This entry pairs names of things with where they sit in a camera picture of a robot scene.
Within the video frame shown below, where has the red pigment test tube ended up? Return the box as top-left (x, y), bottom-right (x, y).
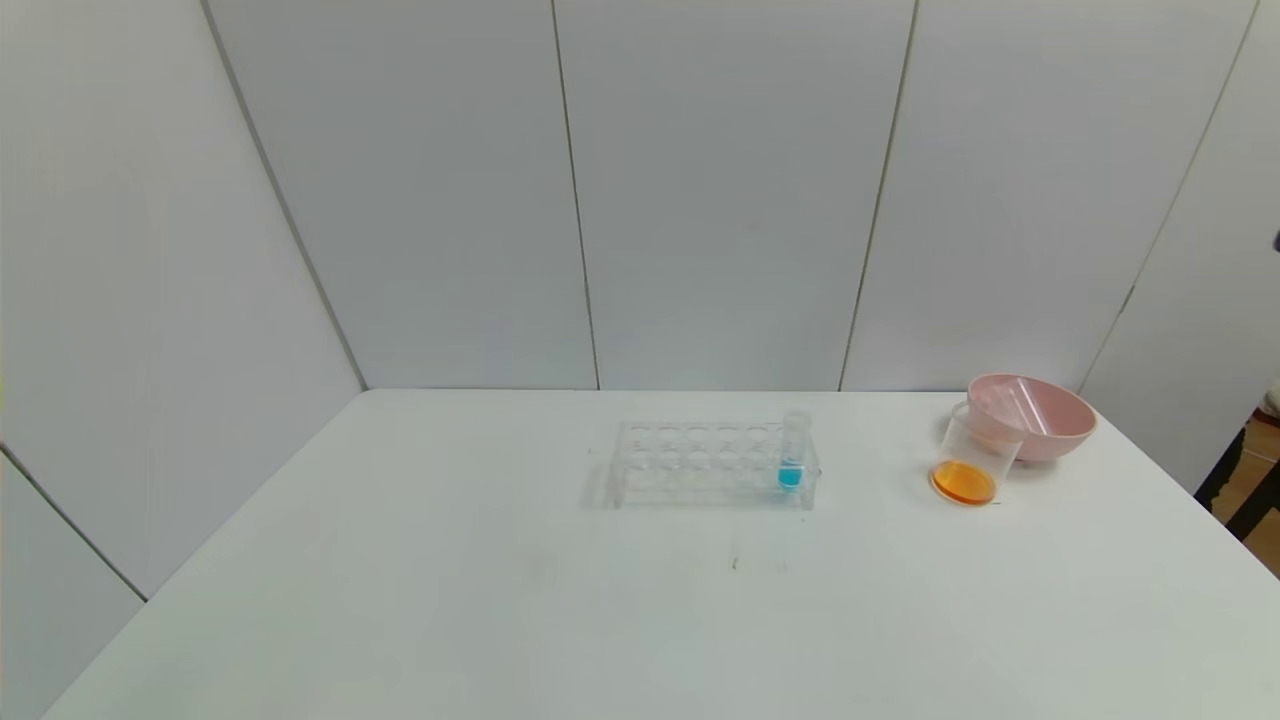
top-left (975, 385), bottom-right (1021, 441)

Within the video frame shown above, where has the yellow pigment test tube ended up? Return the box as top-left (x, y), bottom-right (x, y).
top-left (1008, 378), bottom-right (1051, 437)

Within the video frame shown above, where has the clear acrylic test tube rack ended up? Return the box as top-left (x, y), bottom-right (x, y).
top-left (608, 418), bottom-right (821, 511)

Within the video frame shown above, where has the blue pigment test tube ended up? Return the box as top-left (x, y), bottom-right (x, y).
top-left (780, 410), bottom-right (811, 491)

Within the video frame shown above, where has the clear plastic beaker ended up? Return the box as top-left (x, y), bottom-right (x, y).
top-left (930, 402), bottom-right (1025, 506)

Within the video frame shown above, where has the pink bowl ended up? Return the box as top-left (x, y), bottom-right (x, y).
top-left (967, 374), bottom-right (1098, 463)

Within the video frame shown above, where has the black metal furniture frame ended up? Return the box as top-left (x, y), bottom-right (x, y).
top-left (1195, 420), bottom-right (1280, 541)

